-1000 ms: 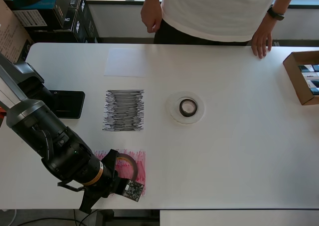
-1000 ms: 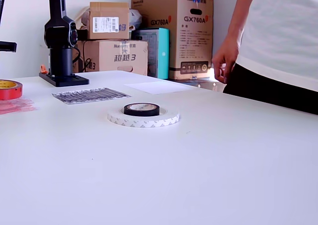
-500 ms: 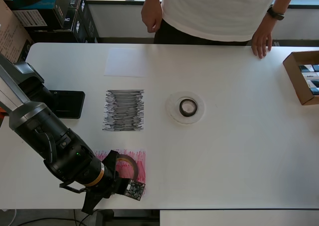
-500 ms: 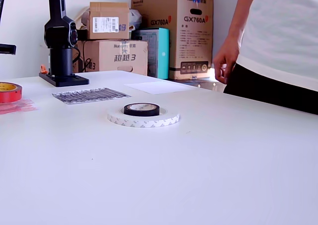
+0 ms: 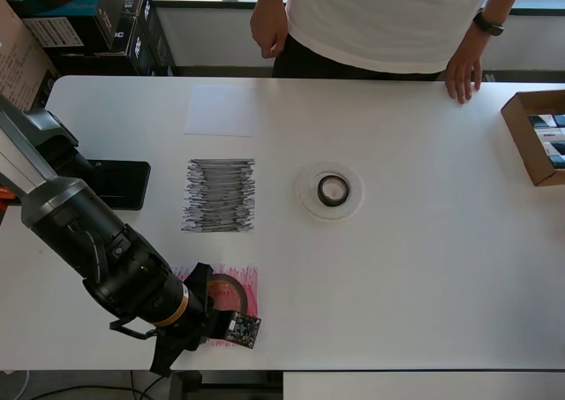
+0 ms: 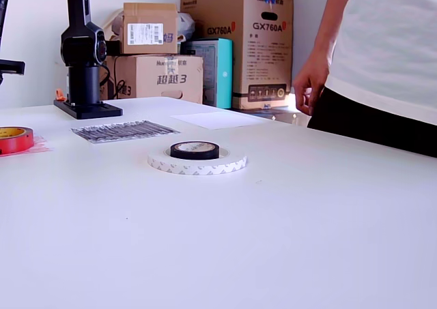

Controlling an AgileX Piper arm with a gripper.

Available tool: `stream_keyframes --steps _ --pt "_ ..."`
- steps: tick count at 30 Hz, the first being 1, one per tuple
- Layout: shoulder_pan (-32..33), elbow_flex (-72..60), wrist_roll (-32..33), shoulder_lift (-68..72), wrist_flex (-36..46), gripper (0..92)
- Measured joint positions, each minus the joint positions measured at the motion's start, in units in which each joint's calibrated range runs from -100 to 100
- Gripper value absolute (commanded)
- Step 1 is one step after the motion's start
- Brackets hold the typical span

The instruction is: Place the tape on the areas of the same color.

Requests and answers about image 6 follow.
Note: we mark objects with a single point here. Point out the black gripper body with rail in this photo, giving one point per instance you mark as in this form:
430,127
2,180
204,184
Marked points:
12,67

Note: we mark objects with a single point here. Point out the red 3M tape roll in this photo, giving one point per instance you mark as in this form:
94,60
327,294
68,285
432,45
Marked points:
13,143

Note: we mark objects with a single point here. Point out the small black tape roll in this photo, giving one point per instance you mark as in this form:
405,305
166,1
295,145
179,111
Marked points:
191,153

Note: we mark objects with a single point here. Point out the person's right forearm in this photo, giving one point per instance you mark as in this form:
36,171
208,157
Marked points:
333,22

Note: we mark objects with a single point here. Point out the dark grey Piper robot arm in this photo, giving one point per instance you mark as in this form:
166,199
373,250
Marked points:
82,15

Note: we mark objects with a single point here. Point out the wide white tape roll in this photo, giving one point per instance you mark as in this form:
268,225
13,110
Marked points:
205,167

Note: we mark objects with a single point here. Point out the person's right hand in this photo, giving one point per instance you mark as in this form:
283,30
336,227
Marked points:
310,87

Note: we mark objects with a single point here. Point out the orange clamp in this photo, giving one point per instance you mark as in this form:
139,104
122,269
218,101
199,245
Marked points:
60,95

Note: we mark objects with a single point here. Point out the paper with red scribble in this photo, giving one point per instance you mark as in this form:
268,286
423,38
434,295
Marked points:
42,148

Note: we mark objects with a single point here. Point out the tan paper bag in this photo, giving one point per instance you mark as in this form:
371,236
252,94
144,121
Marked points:
116,22

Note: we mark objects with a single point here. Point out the paper with black scribble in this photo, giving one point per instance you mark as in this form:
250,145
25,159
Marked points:
116,131

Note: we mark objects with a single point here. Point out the cardboard box with shipping label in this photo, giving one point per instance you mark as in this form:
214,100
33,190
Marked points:
150,15

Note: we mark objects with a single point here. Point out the wide brown printed carton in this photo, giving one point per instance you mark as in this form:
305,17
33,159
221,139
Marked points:
164,77

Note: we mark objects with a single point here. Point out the white plastic bag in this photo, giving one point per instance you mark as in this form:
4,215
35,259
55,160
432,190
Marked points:
186,24

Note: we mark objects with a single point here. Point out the teal and grey box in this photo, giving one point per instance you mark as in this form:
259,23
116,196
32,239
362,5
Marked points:
223,73

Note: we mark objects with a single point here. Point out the blank white paper sheet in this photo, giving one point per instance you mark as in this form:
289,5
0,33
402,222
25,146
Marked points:
218,119

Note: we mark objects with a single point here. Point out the tall GX760A cardboard box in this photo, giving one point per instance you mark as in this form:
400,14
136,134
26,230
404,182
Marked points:
239,49

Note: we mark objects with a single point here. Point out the person in white shirt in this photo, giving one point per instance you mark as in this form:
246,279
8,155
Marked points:
392,49

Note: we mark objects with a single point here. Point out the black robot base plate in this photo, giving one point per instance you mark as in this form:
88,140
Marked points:
99,111

